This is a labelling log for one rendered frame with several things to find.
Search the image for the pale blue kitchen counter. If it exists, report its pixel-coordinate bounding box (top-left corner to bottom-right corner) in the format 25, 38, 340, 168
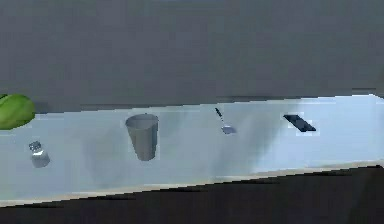
0, 94, 384, 224

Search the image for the grey cup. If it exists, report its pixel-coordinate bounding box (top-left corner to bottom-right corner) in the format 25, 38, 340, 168
124, 113, 160, 162

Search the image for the black flat phone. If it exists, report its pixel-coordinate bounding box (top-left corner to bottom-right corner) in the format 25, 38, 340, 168
282, 114, 317, 133

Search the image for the silver salt shaker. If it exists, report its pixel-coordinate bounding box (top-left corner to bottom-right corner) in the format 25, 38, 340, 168
28, 140, 51, 169

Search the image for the green round vegetable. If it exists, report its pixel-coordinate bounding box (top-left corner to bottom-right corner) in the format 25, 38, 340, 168
0, 93, 36, 131

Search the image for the silver spoon with dark handle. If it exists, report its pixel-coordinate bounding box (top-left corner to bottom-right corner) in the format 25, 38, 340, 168
214, 107, 238, 136

